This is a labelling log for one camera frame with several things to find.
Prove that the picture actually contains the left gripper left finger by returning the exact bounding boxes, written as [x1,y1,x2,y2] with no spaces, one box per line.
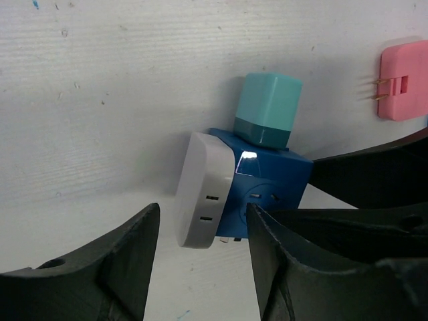
[1,203,160,320]

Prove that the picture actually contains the white plug adapter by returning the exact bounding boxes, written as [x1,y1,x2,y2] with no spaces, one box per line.
[174,132,235,249]

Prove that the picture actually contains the teal plug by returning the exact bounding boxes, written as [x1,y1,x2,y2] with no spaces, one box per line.
[233,73,303,150]

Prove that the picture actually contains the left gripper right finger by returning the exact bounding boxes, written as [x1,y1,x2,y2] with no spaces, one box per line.
[247,203,427,320]

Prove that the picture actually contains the blue cube socket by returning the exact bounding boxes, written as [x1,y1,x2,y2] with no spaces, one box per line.
[209,128,314,239]

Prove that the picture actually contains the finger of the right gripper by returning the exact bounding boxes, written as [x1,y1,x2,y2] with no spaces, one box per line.
[309,132,427,209]
[269,203,427,263]

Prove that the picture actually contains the pink plug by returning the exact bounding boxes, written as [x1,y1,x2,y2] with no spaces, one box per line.
[374,40,427,122]

